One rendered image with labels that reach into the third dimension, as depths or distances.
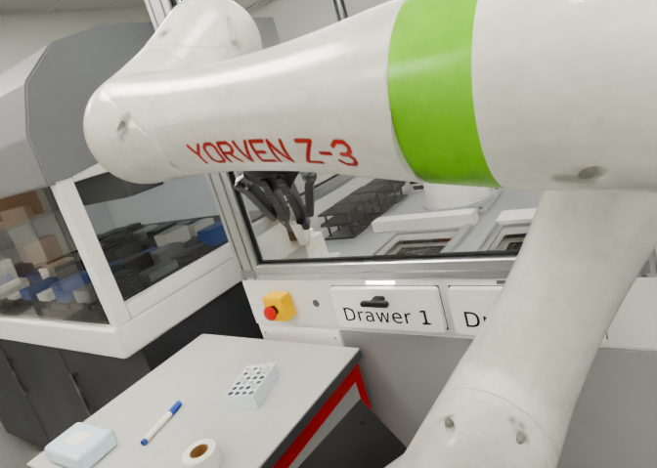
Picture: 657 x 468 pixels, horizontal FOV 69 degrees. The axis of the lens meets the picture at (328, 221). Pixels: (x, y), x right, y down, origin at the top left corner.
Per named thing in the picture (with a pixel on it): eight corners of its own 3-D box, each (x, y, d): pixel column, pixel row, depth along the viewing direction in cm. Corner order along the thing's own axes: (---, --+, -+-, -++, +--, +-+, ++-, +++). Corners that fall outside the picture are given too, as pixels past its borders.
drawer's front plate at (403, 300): (445, 333, 107) (434, 289, 105) (339, 326, 124) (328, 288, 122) (448, 328, 109) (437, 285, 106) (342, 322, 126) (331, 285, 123)
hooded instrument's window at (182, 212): (111, 327, 145) (50, 186, 133) (-73, 310, 249) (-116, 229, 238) (317, 203, 233) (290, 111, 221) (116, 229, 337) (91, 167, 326)
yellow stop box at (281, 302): (286, 323, 130) (279, 300, 128) (267, 321, 134) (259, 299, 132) (297, 314, 134) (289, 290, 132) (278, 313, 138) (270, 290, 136)
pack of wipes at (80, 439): (120, 444, 111) (113, 427, 110) (84, 475, 104) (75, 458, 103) (85, 434, 120) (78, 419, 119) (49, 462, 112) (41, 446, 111)
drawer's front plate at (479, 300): (606, 343, 89) (598, 290, 86) (456, 333, 106) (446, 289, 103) (606, 338, 90) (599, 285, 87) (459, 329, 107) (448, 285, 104)
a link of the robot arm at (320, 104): (482, 98, 35) (434, -53, 28) (435, 221, 29) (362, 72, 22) (181, 133, 57) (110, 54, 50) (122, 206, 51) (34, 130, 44)
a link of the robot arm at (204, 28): (259, -28, 49) (179, -26, 54) (194, 45, 43) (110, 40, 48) (297, 82, 60) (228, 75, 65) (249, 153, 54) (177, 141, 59)
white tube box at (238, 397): (257, 408, 109) (252, 395, 109) (227, 409, 113) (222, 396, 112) (279, 375, 121) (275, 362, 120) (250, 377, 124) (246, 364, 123)
